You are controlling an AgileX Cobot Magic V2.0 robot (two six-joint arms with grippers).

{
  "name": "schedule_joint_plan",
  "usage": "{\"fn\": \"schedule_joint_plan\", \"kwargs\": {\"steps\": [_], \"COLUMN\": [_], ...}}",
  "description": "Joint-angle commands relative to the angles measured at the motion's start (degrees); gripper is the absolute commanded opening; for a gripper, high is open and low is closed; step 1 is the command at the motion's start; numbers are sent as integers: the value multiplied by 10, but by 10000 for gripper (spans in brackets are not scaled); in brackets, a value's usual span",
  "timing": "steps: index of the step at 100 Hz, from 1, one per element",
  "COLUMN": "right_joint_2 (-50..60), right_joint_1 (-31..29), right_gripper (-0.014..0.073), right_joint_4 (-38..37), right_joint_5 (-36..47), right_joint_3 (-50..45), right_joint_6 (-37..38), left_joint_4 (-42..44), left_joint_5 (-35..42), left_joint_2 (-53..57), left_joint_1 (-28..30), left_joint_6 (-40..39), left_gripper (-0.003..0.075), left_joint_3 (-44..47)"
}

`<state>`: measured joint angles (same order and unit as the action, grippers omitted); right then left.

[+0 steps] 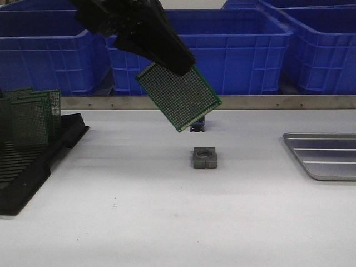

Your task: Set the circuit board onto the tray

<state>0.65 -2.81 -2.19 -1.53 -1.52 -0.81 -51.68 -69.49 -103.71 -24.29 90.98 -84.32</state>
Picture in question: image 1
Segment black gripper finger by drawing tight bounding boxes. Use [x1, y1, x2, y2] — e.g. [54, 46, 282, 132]
[113, 33, 167, 67]
[139, 1, 195, 76]

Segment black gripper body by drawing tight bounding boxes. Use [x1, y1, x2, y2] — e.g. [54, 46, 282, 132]
[70, 0, 163, 37]

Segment green perforated circuit board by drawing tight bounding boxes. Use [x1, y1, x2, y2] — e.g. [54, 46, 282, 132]
[136, 62, 222, 132]

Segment green board rear right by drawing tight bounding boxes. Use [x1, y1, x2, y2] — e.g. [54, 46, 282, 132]
[31, 89, 61, 134]

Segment green board rear left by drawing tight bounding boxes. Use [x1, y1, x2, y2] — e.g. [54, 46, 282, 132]
[5, 87, 33, 101]

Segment green board far left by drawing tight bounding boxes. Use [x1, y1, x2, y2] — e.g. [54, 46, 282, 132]
[1, 97, 12, 143]

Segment black slotted board rack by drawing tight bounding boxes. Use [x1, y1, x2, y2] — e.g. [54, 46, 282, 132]
[1, 113, 89, 216]

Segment silver metal tray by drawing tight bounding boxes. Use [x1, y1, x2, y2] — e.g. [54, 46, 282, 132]
[283, 133, 355, 182]

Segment left blue plastic crate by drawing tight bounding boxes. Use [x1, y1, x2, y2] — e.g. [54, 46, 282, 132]
[1, 10, 111, 96]

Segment blue plastic crate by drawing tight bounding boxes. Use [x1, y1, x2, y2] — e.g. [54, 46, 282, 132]
[105, 9, 293, 96]
[278, 8, 355, 95]
[1, 10, 111, 96]

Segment far left blue crate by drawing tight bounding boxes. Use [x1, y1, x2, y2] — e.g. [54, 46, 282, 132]
[1, 0, 77, 11]

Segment far right blue crate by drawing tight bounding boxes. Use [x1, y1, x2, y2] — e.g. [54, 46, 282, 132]
[222, 0, 355, 9]

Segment centre blue plastic crate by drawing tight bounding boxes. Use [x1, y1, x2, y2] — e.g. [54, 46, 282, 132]
[105, 9, 293, 96]

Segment red emergency stop button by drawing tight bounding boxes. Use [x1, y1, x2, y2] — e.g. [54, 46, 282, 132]
[190, 116, 205, 132]

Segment right blue plastic crate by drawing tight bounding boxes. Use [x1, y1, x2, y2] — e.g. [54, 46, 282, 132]
[278, 8, 355, 95]

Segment grey metal mounting bracket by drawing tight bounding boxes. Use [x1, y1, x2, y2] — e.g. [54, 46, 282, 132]
[192, 147, 217, 169]

